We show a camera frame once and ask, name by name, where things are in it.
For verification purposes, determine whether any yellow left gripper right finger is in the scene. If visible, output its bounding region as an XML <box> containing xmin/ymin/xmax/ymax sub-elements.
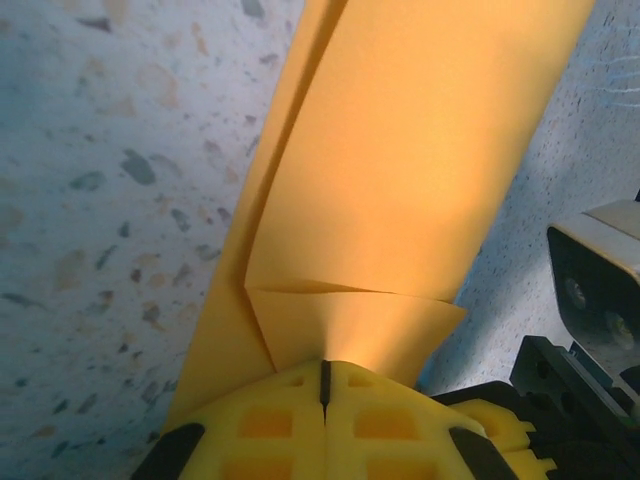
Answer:
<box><xmin>324</xmin><ymin>359</ymin><xmax>519</xmax><ymax>480</ymax></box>

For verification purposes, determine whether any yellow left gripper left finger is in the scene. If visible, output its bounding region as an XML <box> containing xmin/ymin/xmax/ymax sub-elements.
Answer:
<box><xmin>134</xmin><ymin>358</ymin><xmax>327</xmax><ymax>480</ymax></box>

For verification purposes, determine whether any orange paper sheet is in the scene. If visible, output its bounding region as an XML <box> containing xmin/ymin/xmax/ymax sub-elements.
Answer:
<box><xmin>159</xmin><ymin>0</ymin><xmax>599</xmax><ymax>441</ymax></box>

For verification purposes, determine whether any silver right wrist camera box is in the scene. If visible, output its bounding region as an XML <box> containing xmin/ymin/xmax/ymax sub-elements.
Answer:
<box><xmin>546</xmin><ymin>197</ymin><xmax>640</xmax><ymax>354</ymax></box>

